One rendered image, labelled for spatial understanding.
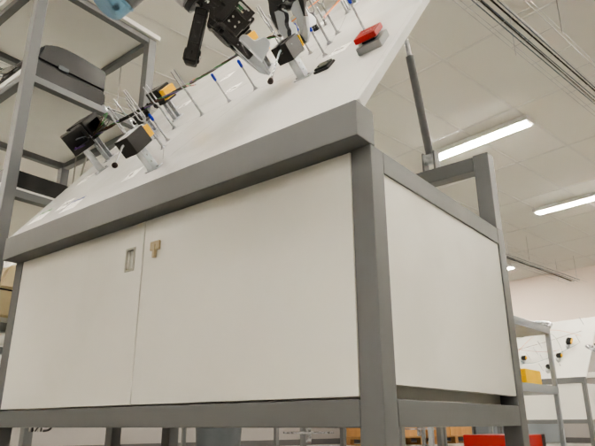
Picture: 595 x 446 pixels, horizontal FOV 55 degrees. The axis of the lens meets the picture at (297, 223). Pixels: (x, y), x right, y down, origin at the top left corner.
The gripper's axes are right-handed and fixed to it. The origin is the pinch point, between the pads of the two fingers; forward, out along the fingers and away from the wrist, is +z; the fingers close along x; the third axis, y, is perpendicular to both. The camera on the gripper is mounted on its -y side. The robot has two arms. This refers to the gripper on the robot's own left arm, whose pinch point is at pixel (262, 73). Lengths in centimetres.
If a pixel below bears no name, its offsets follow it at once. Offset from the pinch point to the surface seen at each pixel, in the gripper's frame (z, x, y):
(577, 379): 474, 487, 47
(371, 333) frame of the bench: 39, -42, -22
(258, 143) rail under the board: 8.8, -15.5, -11.8
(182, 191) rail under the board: 4.2, -4.5, -29.0
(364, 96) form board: 16.4, -25.7, 5.9
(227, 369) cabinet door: 31, -24, -45
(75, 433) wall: 99, 644, -459
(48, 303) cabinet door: -3, 26, -77
